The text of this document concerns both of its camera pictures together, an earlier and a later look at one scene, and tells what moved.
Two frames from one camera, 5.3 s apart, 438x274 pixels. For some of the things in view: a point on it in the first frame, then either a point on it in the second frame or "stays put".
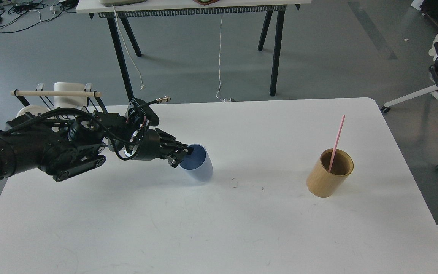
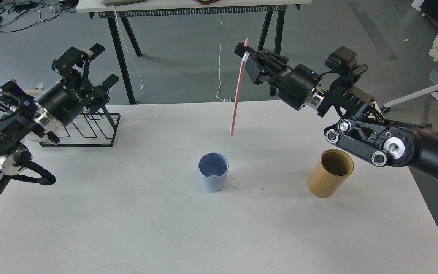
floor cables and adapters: x=9 y=16 stays put
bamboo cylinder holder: x=320 y=182 stays put
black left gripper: x=150 y=148 to x=58 y=101
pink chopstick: x=342 y=122 to x=237 y=93
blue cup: x=198 y=163 to x=213 y=167
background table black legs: x=275 y=69 stays put
